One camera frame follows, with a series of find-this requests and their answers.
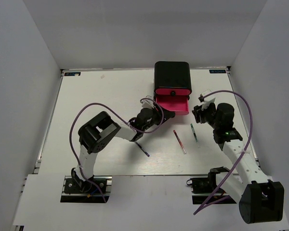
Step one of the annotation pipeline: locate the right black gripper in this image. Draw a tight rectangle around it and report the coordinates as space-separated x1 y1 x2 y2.
192 101 221 129

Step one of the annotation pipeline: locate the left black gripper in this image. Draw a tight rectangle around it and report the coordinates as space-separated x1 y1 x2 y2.
142 103 175 131

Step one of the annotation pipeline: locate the pink drawer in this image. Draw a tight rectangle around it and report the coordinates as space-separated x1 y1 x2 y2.
155 88 192 96
156 95 189 116

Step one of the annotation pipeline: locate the dark green pen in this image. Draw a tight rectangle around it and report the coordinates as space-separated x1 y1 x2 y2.
190 123 200 148

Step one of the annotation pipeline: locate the purple pen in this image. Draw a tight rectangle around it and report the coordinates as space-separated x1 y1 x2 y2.
135 142 150 157

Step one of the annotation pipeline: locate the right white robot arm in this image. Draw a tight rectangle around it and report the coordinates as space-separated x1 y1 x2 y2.
192 103 284 224

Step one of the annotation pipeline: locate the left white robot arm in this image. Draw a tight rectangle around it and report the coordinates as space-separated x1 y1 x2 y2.
72 106 175 192

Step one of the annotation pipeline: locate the red pen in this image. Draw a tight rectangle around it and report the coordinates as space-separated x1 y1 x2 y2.
173 130 187 154

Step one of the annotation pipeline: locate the black drawer cabinet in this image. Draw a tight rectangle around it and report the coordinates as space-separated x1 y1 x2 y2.
153 61 193 102

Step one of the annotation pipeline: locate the right blue label sticker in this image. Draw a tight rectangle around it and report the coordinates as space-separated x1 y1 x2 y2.
209 69 226 74

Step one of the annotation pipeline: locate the blue label sticker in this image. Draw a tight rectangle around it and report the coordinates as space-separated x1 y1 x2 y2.
64 72 81 77
209 69 226 74

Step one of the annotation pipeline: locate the left blue label sticker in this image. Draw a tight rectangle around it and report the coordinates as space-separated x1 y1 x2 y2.
64 72 81 77

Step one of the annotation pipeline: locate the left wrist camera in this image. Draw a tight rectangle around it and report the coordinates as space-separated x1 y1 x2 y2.
140 95 155 109

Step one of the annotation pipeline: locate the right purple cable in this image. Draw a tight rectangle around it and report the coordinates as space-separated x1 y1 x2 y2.
193 90 253 216

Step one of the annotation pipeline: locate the purple cable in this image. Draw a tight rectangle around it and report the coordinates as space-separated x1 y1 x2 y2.
193 90 253 216
69 97 164 202

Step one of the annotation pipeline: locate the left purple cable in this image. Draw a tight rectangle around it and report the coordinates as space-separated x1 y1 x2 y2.
69 97 164 202

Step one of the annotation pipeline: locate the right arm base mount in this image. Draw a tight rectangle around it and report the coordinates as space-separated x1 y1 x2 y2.
186 167 236 205

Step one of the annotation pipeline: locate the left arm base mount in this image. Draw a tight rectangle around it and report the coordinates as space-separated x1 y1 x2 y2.
60 168 112 204

